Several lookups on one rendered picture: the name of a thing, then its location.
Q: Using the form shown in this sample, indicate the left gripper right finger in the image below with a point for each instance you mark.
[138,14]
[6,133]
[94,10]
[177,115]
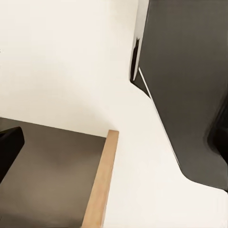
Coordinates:
[220,141]

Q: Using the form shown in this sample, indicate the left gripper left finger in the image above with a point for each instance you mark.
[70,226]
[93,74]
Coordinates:
[11,143]

